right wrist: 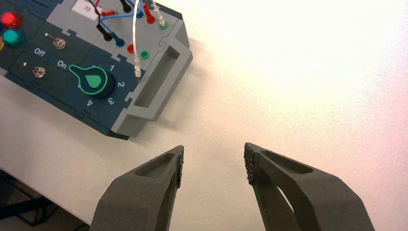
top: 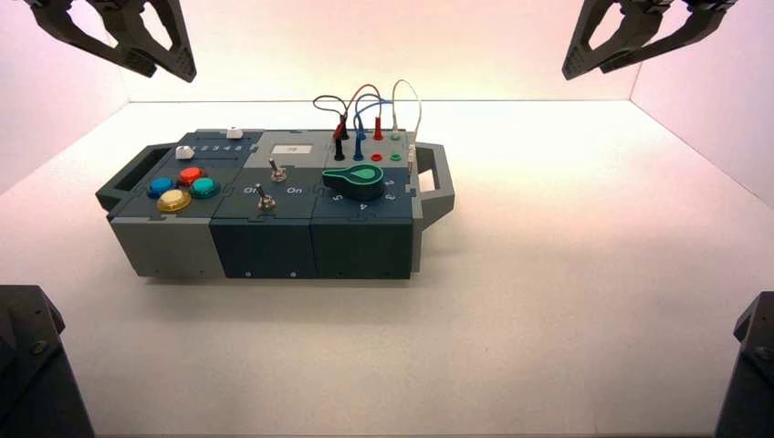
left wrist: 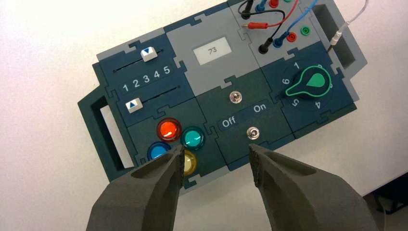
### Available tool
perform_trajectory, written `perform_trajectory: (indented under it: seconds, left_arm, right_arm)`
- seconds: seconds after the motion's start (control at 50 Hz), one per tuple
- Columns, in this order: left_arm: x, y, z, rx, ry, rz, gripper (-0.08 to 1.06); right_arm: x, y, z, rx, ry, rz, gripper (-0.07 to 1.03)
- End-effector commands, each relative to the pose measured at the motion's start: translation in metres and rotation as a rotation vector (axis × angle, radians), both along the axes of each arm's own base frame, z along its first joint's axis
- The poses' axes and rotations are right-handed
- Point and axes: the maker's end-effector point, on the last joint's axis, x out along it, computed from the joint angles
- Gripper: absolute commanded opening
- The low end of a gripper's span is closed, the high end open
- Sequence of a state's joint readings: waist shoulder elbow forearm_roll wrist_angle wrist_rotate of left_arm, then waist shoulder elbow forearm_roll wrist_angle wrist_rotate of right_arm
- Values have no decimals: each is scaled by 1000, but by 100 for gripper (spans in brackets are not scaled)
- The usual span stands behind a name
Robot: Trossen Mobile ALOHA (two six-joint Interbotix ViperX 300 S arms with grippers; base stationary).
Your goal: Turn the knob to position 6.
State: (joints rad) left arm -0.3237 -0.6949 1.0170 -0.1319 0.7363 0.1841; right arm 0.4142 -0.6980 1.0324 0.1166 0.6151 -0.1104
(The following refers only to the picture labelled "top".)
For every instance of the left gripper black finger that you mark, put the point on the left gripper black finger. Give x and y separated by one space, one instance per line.
184 69
139 63

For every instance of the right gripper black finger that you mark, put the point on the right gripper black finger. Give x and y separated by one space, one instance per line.
665 42
574 63

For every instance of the dark teal pointer knob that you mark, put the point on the dark teal pointer knob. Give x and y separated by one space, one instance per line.
363 184

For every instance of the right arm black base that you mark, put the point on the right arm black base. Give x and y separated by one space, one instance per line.
750 375

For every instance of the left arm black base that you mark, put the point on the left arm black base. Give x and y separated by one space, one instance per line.
36 375

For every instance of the white slider cap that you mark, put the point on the white slider cap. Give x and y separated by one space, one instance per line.
184 152
234 133

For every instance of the red round push button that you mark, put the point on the red round push button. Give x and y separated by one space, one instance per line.
191 176

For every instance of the teal round push button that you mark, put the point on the teal round push button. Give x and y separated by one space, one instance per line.
204 187

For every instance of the blue round push button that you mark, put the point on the blue round push button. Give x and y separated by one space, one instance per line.
161 186

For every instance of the yellow round push button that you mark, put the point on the yellow round push button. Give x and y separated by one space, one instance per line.
173 200

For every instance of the white rectangular label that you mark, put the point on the white rectangular label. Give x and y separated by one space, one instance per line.
291 149

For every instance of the grey and blue task box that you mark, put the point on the grey and blue task box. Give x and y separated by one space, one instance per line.
266 242

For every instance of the metal toggle switch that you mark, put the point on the metal toggle switch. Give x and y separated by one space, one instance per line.
265 202
278 175

